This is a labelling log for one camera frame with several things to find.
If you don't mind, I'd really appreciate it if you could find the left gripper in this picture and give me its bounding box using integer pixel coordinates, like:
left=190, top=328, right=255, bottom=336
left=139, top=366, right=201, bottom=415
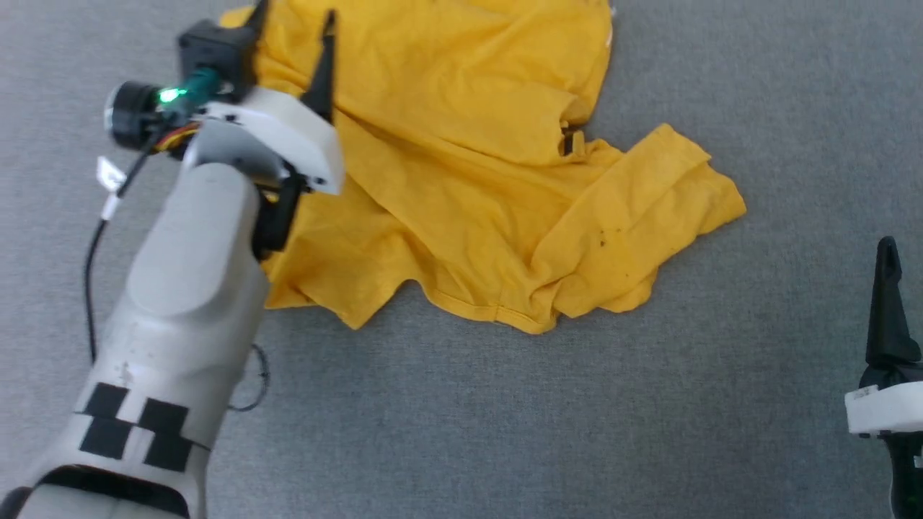
left=184, top=0, right=345, bottom=262

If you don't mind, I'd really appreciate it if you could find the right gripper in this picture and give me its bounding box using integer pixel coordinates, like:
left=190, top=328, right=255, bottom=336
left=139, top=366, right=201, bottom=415
left=845, top=236, right=923, bottom=519

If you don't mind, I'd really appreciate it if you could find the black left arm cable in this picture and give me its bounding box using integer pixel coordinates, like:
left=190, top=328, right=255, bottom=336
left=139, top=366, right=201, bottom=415
left=83, top=133, right=271, bottom=413

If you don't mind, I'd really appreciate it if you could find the yellow printed t-shirt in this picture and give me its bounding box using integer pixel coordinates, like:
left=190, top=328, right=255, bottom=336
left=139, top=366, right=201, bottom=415
left=220, top=0, right=747, bottom=335

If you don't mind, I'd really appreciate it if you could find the grey fabric sofa cushion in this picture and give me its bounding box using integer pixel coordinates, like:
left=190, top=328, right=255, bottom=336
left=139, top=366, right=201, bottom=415
left=0, top=0, right=923, bottom=519

